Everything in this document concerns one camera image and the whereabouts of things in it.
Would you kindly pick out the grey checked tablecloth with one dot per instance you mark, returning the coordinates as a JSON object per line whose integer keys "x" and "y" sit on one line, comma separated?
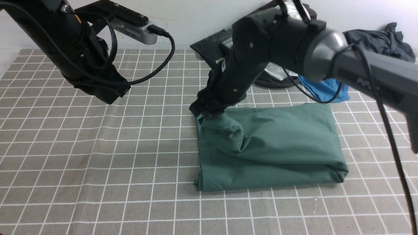
{"x": 72, "y": 165}

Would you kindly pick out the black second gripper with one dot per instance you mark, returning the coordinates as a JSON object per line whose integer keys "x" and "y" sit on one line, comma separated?
{"x": 227, "y": 85}

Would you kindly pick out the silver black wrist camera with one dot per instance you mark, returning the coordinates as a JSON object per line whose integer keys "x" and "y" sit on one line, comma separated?
{"x": 121, "y": 19}

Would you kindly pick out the black crumpled garment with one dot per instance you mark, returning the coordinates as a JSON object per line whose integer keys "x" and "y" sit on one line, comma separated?
{"x": 267, "y": 81}

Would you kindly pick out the second grey robot arm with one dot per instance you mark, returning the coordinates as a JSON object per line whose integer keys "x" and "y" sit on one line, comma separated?
{"x": 310, "y": 49}

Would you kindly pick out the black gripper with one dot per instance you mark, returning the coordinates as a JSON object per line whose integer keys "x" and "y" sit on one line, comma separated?
{"x": 92, "y": 66}

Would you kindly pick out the dark grey crumpled garment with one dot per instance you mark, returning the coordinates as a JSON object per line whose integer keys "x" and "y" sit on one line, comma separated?
{"x": 387, "y": 41}

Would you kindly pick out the green long-sleeve top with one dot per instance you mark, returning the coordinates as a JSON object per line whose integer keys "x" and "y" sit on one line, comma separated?
{"x": 257, "y": 148}

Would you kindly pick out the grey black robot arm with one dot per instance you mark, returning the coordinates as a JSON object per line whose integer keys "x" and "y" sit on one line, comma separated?
{"x": 71, "y": 44}

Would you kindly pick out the blue t-shirt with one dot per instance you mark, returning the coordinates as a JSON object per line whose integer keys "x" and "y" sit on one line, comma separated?
{"x": 326, "y": 89}

